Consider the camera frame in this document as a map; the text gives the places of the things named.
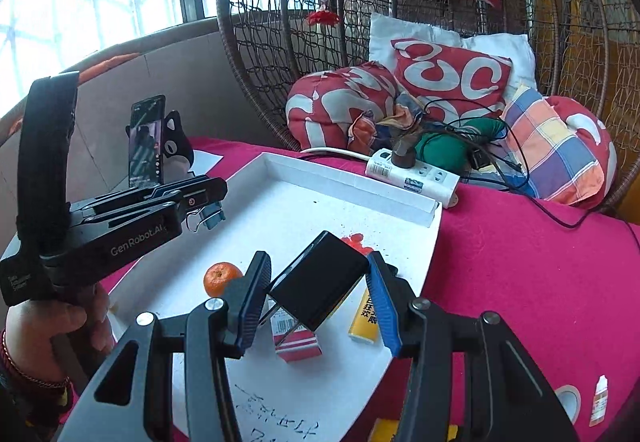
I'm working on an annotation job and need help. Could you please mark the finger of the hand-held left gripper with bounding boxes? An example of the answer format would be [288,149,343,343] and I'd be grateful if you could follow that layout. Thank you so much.
[70,176,229,219]
[172,193,227,225]

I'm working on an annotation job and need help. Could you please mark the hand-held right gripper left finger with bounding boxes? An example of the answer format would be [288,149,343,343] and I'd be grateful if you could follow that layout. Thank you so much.
[57,250,273,442]

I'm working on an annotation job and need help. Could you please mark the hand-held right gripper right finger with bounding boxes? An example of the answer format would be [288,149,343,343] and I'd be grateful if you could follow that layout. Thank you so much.
[366,251,581,442]

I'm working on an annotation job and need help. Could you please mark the blue binder clip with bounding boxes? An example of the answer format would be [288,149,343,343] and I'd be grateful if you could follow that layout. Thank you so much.
[184,202,226,233]

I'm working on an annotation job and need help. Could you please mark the mandarin orange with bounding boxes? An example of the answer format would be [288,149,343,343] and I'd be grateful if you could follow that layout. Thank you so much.
[203,262,244,299]

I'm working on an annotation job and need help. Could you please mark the red white small box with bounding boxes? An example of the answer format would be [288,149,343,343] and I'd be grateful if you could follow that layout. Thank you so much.
[260,297,322,363]

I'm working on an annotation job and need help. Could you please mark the black charger adapter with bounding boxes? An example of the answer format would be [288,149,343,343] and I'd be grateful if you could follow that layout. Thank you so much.
[267,230,371,338]

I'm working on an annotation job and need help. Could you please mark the white cardboard tray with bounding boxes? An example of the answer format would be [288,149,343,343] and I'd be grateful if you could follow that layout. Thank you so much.
[0,152,443,442]

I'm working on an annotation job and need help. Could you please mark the brown tape roll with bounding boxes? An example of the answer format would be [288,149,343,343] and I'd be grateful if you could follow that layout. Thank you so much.
[554,384,583,425]

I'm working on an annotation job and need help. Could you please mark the small dropper bottle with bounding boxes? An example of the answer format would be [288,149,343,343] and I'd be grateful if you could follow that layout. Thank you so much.
[589,374,611,428]

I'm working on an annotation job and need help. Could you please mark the person's left forearm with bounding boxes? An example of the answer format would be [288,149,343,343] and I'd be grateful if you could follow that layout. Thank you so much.
[0,329,76,442]

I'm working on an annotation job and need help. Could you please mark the person's left hand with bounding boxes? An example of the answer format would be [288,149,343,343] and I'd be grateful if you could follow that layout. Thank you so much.
[4,282,113,375]

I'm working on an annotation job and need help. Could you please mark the white paper sheet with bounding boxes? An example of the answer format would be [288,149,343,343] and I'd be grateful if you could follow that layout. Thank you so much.
[189,149,223,179]

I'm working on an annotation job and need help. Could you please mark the black cat phone stand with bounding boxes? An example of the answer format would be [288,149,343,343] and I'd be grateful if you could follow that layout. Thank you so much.
[161,110,195,175]

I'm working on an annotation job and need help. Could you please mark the black smartphone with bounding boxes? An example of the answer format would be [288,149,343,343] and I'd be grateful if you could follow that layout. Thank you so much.
[129,95,167,190]

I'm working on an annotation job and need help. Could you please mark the brown cardboard board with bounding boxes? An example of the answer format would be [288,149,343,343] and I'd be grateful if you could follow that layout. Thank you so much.
[0,16,241,243]

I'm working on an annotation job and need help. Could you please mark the white power strip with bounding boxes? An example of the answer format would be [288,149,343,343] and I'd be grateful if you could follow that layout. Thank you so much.
[366,148,461,210]

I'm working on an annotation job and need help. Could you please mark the red tablecloth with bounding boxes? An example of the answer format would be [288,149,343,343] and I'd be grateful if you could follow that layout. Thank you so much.
[60,137,640,442]

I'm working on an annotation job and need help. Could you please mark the red white bolster cushion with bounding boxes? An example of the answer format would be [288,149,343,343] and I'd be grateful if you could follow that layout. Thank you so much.
[286,62,416,153]

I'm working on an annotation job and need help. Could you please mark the orange cloth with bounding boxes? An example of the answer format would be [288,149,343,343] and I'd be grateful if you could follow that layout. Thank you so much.
[60,52,146,83]

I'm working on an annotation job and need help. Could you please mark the brown plug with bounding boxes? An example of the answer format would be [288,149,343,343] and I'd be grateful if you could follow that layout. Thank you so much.
[391,134,416,169]

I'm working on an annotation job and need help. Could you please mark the brown wicker hanging chair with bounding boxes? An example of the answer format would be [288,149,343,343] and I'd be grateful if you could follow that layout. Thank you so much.
[216,0,640,217]

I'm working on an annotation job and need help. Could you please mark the green cloth bag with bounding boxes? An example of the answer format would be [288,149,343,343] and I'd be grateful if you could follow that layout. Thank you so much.
[414,118,508,173]

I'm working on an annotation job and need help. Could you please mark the patchwork cloth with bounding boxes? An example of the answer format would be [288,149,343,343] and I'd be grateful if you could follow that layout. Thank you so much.
[347,94,426,153]

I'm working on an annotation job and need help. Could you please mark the small black plug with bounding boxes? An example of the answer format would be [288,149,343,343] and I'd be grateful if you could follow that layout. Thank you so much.
[467,149,496,173]

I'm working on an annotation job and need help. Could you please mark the red hanging ornament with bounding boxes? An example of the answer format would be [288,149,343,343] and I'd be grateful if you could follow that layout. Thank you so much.
[306,0,342,27]

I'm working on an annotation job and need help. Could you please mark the plaid cushion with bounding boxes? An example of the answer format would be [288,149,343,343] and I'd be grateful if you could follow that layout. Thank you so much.
[500,84,606,203]

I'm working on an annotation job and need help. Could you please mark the square red white cushion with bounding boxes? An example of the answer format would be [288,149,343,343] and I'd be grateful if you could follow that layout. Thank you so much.
[391,38,513,123]

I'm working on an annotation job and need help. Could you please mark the round red white cushion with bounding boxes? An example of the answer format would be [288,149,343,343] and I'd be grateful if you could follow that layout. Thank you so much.
[547,96,618,210]

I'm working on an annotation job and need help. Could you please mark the white power strip cable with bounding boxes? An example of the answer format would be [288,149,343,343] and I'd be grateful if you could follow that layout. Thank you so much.
[299,147,373,161]

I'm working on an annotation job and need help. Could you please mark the tangled black cables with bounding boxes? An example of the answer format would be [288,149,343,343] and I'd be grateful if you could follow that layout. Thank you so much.
[422,96,596,230]

